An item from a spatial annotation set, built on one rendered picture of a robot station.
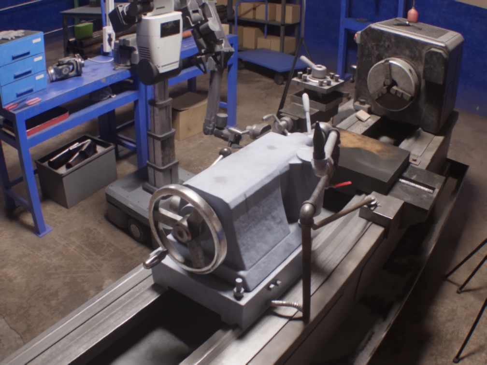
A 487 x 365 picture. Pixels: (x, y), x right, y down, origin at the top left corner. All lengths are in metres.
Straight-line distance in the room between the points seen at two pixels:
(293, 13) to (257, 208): 5.08
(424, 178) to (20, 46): 2.30
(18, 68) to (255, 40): 4.19
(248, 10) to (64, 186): 3.96
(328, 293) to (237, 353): 0.33
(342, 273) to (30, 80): 2.19
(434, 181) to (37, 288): 2.11
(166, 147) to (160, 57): 0.55
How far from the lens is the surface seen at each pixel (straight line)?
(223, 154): 1.33
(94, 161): 3.32
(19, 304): 2.62
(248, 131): 2.08
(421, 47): 2.35
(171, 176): 2.78
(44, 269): 2.79
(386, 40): 2.40
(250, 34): 6.39
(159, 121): 2.61
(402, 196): 1.72
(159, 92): 2.56
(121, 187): 2.91
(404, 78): 2.19
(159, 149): 2.66
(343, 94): 2.01
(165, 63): 2.47
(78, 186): 3.28
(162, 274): 1.27
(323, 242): 1.47
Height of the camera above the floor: 1.73
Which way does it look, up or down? 30 degrees down
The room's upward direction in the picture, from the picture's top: 2 degrees clockwise
